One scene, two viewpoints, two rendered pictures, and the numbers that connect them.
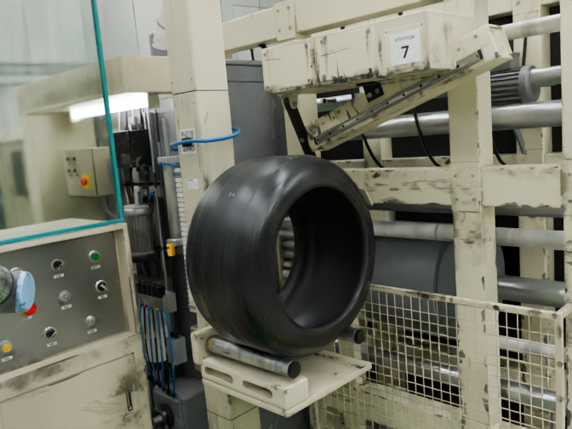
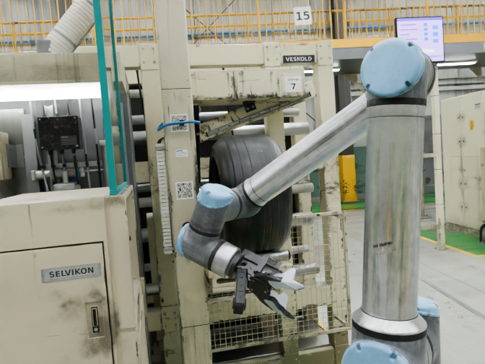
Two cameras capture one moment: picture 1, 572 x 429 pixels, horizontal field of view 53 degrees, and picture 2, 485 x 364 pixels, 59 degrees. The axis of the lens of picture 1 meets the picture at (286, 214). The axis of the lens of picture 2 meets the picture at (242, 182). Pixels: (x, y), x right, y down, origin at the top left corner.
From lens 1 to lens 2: 1.78 m
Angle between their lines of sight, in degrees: 57
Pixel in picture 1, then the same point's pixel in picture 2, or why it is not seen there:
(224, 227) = not seen: hidden behind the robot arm
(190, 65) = (186, 71)
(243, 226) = not seen: hidden behind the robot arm
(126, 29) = not seen: outside the picture
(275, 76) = (201, 89)
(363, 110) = (242, 116)
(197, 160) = (189, 136)
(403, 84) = (268, 104)
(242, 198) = (271, 152)
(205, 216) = (247, 165)
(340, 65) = (252, 88)
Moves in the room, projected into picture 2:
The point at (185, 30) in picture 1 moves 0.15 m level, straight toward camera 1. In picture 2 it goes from (183, 46) to (214, 40)
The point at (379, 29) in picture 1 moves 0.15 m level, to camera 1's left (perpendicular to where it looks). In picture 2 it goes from (277, 73) to (263, 68)
